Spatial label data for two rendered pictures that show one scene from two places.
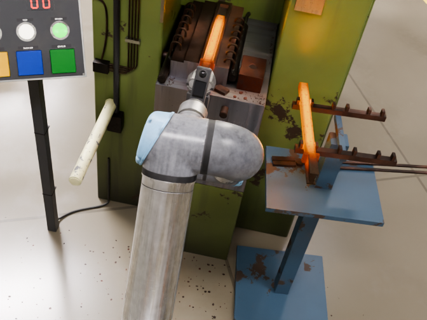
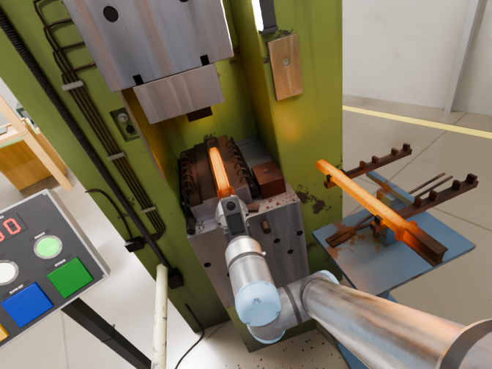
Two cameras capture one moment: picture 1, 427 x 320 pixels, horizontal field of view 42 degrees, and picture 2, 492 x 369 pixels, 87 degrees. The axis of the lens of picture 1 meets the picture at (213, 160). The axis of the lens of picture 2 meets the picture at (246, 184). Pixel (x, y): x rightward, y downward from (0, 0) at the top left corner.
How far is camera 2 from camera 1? 108 cm
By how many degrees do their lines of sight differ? 10
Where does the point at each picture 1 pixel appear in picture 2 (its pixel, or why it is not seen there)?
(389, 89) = not seen: hidden behind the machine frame
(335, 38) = (323, 108)
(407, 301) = (460, 278)
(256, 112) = (294, 209)
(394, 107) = not seen: hidden behind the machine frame
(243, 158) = not seen: outside the picture
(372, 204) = (445, 233)
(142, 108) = (190, 256)
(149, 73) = (179, 226)
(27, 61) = (23, 305)
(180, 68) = (203, 210)
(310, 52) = (306, 133)
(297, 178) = (363, 247)
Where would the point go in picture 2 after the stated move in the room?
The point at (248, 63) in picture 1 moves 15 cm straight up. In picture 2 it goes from (261, 170) to (252, 132)
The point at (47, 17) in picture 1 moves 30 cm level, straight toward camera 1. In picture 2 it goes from (23, 241) to (19, 340)
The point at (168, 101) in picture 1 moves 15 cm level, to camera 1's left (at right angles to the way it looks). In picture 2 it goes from (209, 246) to (165, 262)
